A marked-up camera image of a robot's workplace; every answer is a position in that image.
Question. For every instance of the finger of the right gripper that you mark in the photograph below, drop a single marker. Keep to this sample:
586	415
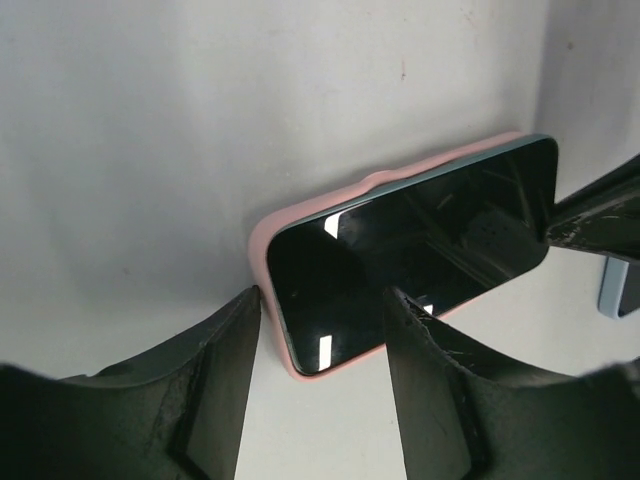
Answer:
602	217

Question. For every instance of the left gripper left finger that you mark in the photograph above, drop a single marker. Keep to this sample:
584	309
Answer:
175	411

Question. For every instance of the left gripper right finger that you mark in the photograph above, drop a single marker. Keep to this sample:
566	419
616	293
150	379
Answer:
467	411

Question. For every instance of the blue phone case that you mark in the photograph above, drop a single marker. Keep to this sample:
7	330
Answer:
611	287

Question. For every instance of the pink phone case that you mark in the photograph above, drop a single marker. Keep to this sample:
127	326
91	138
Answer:
280	240

